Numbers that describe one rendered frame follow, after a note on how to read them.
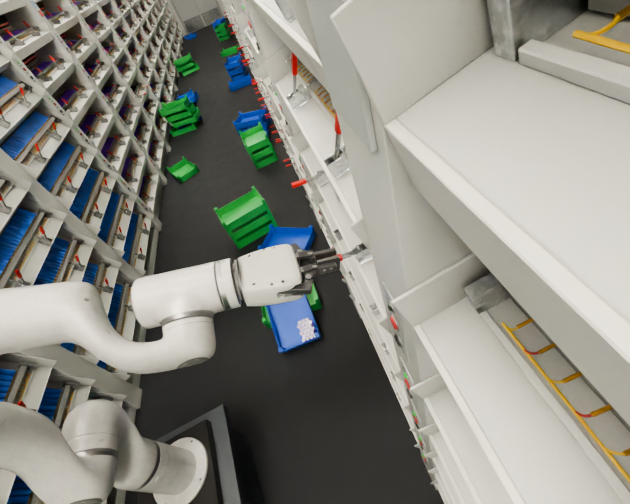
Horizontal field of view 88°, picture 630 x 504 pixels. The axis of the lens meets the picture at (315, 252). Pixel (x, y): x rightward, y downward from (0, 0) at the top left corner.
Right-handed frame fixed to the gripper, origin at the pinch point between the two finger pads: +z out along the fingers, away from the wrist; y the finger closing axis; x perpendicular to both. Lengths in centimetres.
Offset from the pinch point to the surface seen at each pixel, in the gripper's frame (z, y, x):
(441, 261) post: 2.0, 25.4, 24.1
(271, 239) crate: -4, -123, -98
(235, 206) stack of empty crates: -23, -149, -85
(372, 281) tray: 6.4, 5.8, -1.3
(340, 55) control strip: -4.6, 22.1, 37.2
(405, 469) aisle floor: 20, 17, -93
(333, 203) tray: 6.7, -17.6, -1.1
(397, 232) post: -1.9, 25.3, 27.8
